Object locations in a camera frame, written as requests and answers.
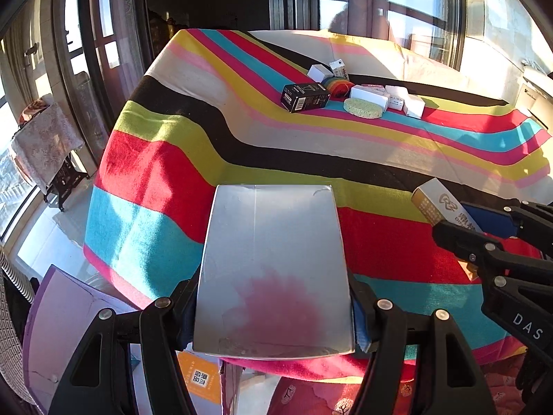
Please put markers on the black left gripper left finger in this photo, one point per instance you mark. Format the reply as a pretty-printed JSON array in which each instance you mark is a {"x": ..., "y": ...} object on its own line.
[{"x": 98, "y": 378}]

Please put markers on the gold white box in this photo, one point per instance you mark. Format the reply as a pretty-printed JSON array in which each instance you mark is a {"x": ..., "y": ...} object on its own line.
[{"x": 436, "y": 203}]

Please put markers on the large white box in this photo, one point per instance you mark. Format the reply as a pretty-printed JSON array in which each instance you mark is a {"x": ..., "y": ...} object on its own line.
[{"x": 273, "y": 279}]

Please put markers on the black small box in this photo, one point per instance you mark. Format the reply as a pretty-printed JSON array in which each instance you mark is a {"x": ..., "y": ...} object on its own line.
[{"x": 304, "y": 97}]

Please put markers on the purple white storage box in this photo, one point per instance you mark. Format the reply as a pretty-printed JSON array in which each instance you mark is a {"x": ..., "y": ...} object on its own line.
[{"x": 60, "y": 315}]

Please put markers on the orange QR card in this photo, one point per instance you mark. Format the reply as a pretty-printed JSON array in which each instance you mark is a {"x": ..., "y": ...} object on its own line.
[{"x": 201, "y": 375}]

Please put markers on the woven black white chair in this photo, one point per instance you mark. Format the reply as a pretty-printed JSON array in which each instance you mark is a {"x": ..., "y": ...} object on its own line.
[{"x": 17, "y": 295}]

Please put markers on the white box right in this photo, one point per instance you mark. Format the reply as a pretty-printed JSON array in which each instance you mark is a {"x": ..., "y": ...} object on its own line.
[{"x": 413, "y": 106}]

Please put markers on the white labelled box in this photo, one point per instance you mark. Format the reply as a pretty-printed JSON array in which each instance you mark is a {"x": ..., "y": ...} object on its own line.
[{"x": 397, "y": 96}]

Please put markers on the white long box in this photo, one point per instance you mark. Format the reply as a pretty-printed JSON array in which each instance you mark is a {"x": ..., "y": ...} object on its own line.
[{"x": 372, "y": 94}]

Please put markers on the green round sponge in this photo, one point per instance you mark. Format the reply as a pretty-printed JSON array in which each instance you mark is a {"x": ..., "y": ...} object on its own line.
[{"x": 362, "y": 108}]

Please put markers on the table with floral cloth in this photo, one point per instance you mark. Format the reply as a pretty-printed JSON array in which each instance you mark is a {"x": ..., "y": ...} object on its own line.
[{"x": 41, "y": 150}]

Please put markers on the white printed small box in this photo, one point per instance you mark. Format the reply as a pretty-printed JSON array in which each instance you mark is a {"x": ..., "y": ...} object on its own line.
[{"x": 339, "y": 70}]

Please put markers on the white cube box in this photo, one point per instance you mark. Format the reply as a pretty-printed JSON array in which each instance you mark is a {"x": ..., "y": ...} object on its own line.
[{"x": 319, "y": 73}]

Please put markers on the striped colourful blanket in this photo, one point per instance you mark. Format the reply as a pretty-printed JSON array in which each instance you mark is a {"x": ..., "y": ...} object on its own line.
[{"x": 208, "y": 113}]

